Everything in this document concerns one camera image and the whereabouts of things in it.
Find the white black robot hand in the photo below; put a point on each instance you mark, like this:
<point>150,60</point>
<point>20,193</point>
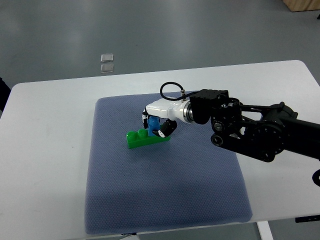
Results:
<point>169,110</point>

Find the blue toy block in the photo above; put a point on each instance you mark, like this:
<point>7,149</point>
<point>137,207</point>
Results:
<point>153,125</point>

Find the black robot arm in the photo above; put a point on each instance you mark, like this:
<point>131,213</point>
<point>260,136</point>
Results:
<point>259,132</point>

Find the green toy block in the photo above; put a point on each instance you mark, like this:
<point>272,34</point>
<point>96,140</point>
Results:
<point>140,138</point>

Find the blue-grey mesh mat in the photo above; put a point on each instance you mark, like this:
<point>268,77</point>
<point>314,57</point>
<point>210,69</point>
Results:
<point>180,183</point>

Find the lower metal floor plate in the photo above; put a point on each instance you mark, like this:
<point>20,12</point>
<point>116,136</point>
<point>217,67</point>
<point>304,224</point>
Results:
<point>107,68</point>

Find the metal floor plate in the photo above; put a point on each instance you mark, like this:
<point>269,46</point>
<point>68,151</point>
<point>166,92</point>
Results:
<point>107,68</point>
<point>106,57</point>

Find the upper metal floor plate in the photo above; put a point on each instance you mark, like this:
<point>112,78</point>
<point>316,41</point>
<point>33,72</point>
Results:
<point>106,57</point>

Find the white table leg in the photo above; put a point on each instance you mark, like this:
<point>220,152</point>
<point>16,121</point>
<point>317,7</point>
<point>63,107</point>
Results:
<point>264,230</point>

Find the wooden furniture corner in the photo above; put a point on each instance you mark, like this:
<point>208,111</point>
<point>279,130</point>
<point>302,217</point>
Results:
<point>302,5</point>

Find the dark object at left edge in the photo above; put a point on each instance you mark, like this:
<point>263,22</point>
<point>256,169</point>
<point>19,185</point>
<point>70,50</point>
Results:
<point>5,92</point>

